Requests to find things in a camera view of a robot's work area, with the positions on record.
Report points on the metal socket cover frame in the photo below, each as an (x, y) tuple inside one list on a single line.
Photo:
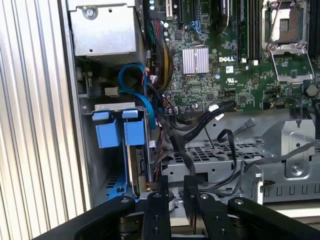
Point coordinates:
[(296, 77)]

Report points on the black RAM slot bank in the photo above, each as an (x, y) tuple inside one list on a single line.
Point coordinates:
[(250, 30), (315, 25)]

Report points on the round silver coin battery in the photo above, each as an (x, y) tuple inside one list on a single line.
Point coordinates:
[(311, 90)]

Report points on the perforated metal drive cage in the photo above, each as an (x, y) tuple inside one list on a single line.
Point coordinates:
[(295, 140)]

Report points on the green Dell motherboard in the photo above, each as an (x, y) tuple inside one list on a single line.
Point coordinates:
[(225, 87)]

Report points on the metal disk bay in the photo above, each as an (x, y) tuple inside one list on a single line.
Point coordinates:
[(100, 162)]

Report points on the hard disk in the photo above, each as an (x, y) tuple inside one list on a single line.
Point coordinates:
[(133, 132)]

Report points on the thin metal locking lever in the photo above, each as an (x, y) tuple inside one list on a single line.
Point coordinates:
[(274, 26)]

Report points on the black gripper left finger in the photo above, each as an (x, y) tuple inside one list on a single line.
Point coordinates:
[(156, 220)]

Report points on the white expansion slot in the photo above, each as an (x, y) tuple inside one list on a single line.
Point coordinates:
[(169, 7)]

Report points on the silver power supply box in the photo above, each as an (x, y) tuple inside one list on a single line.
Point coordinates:
[(105, 32)]

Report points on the CPU socket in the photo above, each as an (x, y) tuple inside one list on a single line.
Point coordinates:
[(287, 27)]

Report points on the silver finned chipset heatsink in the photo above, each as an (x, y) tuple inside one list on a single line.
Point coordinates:
[(195, 60)]

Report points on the open silver PC case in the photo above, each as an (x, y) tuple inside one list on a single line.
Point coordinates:
[(265, 120)]

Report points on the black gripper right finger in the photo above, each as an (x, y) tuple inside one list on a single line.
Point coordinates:
[(212, 220)]

